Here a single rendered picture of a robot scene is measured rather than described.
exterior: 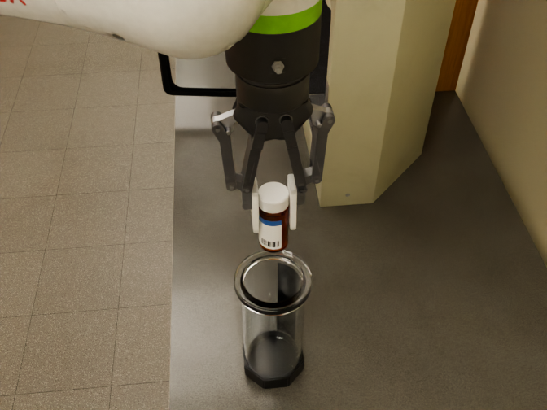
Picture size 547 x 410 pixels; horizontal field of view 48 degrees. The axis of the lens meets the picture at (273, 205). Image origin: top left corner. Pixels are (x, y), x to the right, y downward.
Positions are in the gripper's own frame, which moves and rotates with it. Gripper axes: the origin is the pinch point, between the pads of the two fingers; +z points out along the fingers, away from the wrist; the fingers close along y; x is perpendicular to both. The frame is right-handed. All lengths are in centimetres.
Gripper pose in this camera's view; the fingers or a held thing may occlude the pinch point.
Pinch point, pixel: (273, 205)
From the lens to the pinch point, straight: 75.9
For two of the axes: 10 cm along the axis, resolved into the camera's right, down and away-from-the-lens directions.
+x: 1.1, 7.1, -6.9
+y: -9.9, 0.8, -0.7
